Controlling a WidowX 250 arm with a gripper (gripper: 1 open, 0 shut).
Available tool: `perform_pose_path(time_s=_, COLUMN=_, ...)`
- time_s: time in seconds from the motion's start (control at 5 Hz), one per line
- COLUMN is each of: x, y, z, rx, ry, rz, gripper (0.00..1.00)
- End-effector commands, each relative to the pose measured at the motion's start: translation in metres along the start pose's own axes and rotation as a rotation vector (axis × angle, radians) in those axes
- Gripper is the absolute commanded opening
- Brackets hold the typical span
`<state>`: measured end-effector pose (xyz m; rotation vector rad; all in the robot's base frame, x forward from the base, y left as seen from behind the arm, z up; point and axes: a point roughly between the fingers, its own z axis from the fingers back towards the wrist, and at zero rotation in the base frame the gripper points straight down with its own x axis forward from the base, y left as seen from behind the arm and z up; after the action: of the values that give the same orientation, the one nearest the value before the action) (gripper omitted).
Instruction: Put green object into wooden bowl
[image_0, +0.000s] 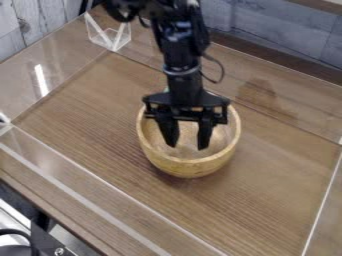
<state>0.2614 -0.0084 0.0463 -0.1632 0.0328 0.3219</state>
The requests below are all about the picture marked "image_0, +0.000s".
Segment wooden bowl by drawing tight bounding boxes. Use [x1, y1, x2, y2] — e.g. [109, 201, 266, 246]
[137, 105, 242, 179]

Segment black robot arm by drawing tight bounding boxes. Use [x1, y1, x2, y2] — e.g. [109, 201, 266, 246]
[105, 0, 230, 150]

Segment clear acrylic corner bracket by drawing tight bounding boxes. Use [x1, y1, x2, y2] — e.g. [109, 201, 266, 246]
[85, 12, 132, 52]

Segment black cable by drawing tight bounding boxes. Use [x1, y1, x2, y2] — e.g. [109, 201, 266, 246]
[0, 228, 42, 248]

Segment black metal mount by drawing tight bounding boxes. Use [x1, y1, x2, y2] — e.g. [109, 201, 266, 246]
[31, 222, 78, 256]

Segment clear acrylic tray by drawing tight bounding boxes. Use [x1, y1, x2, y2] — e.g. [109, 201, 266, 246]
[0, 12, 342, 256]

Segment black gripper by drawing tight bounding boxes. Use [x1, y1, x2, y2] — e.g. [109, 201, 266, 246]
[144, 91, 230, 150]

